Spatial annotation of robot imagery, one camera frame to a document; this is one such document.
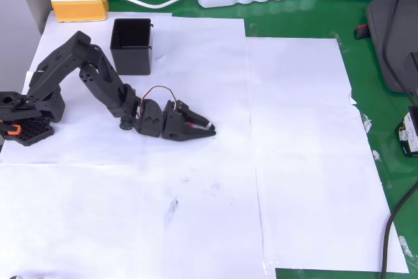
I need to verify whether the red white servo wire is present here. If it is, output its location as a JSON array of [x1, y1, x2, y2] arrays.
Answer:
[[137, 85, 184, 118]]

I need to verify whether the thin black cable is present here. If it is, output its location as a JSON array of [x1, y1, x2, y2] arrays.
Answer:
[[381, 0, 418, 105]]

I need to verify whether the black and red tag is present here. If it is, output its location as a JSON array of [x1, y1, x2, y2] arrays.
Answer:
[[354, 23, 370, 40]]

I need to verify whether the green desk mat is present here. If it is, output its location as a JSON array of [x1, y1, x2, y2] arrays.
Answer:
[[63, 0, 418, 279]]

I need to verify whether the black plastic square container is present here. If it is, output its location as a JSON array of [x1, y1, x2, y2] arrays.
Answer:
[[109, 18, 155, 76]]

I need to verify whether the white power cable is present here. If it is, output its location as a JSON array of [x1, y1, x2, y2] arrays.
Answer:
[[106, 0, 199, 10]]

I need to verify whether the black orange clamp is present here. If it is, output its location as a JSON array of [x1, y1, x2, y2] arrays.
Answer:
[[0, 121, 23, 144]]

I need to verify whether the thick black cable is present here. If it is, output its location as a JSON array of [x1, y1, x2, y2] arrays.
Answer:
[[380, 183, 418, 279]]

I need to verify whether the yellow cardboard box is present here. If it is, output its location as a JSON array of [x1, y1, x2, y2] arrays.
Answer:
[[51, 0, 110, 24]]

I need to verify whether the small black white device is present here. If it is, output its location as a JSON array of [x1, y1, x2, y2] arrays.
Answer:
[[394, 105, 418, 157]]

